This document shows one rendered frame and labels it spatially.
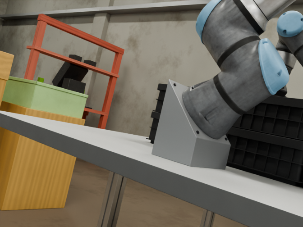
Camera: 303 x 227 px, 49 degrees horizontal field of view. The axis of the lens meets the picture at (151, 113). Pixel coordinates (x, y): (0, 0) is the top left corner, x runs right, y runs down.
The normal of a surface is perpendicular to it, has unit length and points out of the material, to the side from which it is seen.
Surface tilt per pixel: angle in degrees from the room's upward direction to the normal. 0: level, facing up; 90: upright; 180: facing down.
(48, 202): 90
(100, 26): 90
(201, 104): 87
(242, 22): 115
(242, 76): 97
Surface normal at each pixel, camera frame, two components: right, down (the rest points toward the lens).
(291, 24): -0.40, -0.14
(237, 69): -0.67, -0.01
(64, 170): 0.73, 0.15
